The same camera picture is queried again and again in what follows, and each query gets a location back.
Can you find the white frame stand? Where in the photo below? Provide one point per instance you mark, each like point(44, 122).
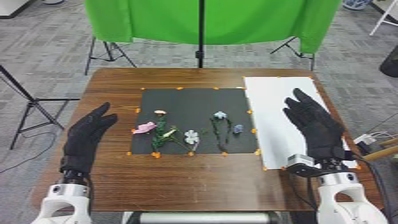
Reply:
point(386, 16)

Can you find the dark mat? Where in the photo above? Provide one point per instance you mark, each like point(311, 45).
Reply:
point(195, 103)

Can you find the pale grey bar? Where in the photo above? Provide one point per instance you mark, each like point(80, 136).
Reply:
point(201, 218)

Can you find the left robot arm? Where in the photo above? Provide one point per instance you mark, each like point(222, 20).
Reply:
point(62, 200)

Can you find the white power strip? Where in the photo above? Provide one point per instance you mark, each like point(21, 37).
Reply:
point(366, 138)

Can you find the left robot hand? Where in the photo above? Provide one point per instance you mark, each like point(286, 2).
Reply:
point(82, 140)

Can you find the pink flower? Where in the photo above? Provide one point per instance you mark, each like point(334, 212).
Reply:
point(144, 127)

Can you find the black light stand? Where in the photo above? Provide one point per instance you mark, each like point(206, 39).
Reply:
point(28, 101)

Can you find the black tripod stand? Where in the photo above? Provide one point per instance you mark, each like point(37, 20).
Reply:
point(293, 50)
point(108, 53)

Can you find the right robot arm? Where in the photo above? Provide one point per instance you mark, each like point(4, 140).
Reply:
point(343, 196)

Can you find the white sheet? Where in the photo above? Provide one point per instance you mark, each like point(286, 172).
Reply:
point(277, 110)

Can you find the black stand pole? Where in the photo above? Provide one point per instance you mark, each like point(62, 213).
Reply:
point(201, 33)

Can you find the pale blue flower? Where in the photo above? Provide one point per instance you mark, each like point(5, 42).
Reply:
point(220, 115)

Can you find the small blue flower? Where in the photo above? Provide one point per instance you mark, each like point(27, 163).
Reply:
point(238, 128)

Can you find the green sprig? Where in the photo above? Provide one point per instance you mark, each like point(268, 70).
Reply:
point(176, 139)

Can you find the peach flower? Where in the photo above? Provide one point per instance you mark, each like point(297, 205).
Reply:
point(160, 112)

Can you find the white flower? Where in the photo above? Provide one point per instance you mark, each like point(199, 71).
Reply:
point(190, 136)

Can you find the wooden rod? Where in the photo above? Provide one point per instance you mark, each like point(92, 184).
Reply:
point(382, 151)

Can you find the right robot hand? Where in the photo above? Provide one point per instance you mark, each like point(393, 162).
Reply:
point(316, 128)

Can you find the blue white vase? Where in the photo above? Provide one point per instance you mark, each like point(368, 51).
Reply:
point(355, 3)

